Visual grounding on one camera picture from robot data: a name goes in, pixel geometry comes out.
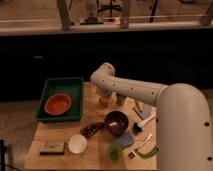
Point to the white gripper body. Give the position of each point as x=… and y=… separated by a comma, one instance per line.
x=104, y=93

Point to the red apple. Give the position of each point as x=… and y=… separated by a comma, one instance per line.
x=103, y=102

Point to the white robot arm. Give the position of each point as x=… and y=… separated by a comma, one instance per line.
x=184, y=136

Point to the metal cup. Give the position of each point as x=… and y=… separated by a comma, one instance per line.
x=120, y=99

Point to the white paper cup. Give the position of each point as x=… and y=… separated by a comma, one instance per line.
x=77, y=144

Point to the dark brown bowl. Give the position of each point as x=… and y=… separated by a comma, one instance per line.
x=116, y=122

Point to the green plastic tray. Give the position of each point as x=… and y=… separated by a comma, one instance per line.
x=73, y=86

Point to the yellow banana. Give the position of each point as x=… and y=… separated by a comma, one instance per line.
x=139, y=105

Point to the bunch of dark grapes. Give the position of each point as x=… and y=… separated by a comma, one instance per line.
x=91, y=129

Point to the grey cloth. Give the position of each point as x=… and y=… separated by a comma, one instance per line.
x=145, y=113

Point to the black white brush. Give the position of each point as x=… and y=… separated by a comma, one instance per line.
x=137, y=127

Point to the blue cloth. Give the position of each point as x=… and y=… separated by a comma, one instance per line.
x=123, y=141

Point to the orange bowl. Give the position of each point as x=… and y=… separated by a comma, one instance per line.
x=58, y=104

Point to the metal fork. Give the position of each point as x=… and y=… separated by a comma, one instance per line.
x=135, y=151

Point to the green cucumber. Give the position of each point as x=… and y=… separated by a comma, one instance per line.
x=148, y=154

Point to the black sponge block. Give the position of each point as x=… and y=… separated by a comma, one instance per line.
x=52, y=148

